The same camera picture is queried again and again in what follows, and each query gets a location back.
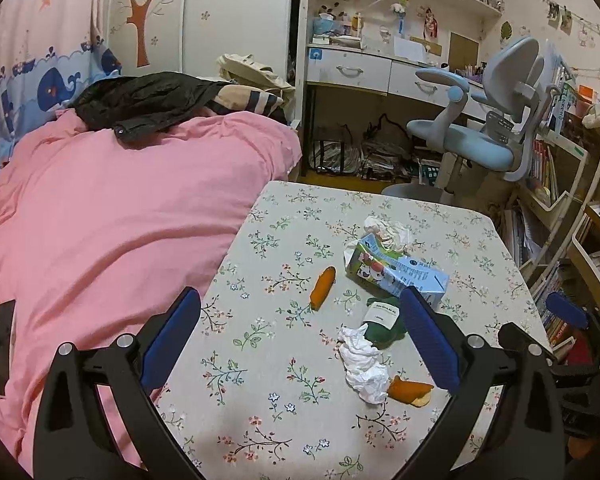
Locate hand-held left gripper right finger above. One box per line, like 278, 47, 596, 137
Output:
398, 286, 566, 480

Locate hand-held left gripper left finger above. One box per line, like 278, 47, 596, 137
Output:
32, 286, 206, 480

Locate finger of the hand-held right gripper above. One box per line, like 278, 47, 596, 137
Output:
546, 292, 600, 361
497, 322, 563, 366

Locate dark green packet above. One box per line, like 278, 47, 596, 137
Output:
362, 297, 408, 350

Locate orange peel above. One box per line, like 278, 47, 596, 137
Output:
387, 375, 436, 408

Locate white tissue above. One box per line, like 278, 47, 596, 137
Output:
363, 215, 415, 251
336, 324, 391, 405

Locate green blue milk carton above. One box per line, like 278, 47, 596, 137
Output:
343, 233, 450, 308

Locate orange carrot piece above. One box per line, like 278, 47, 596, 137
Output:
309, 266, 337, 311

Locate row of books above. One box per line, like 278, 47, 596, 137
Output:
540, 265, 581, 351

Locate white storage rack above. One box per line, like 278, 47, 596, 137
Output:
565, 127, 600, 311

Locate white book rack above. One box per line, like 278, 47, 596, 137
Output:
500, 130, 588, 281

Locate floral tablecloth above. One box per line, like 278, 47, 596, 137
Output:
155, 180, 553, 480

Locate pink blanket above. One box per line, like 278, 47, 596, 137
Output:
0, 110, 303, 466

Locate green white box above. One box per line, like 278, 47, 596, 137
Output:
417, 160, 441, 186

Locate black rectangular device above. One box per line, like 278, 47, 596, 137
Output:
0, 300, 17, 398

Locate stack of newspapers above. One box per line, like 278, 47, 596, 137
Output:
360, 115, 416, 181

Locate blue grey desk chair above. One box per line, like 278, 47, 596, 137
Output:
380, 36, 541, 206

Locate green cover magazine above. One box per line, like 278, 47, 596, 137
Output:
545, 42, 581, 136

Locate black jacket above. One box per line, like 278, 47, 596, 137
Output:
74, 72, 226, 148

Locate beige striped pillow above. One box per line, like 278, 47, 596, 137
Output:
212, 84, 286, 121

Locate brown cork board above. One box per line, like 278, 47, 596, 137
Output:
449, 32, 480, 73

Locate beige tote bag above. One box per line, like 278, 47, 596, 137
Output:
216, 53, 296, 92

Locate white desk with drawers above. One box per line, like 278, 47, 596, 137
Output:
305, 42, 486, 116

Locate white paper sheet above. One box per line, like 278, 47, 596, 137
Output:
392, 36, 428, 63

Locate pink whale print curtain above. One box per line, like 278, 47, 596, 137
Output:
0, 0, 123, 171

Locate white wardrobe with tree decal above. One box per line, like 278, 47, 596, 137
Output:
107, 0, 296, 81

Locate hanging plush doll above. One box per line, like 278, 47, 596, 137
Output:
391, 0, 411, 36

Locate blue tissue box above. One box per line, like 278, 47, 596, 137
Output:
312, 12, 338, 36

